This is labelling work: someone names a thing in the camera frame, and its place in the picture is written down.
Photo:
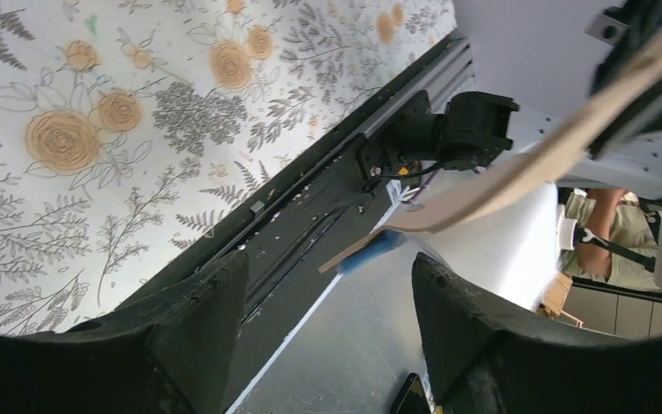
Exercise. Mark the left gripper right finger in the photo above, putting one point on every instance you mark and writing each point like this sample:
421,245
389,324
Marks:
485,354

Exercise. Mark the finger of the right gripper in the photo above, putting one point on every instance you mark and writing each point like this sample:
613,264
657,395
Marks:
633,30

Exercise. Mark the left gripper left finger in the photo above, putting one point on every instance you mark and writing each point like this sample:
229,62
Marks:
137,365

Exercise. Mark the blue credit card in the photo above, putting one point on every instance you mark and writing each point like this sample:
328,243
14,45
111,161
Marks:
382,243

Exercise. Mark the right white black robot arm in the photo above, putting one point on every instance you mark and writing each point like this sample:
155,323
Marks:
500,229

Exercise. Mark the black smartphone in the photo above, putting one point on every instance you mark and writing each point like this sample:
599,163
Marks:
411,397

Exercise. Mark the person in green shirt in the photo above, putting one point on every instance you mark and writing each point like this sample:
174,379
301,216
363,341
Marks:
614,216

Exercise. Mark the floral patterned table mat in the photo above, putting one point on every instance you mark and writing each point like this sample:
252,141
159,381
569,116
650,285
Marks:
130,129

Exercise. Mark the aluminium frame rail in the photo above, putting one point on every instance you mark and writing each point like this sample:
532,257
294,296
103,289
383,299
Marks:
439,79

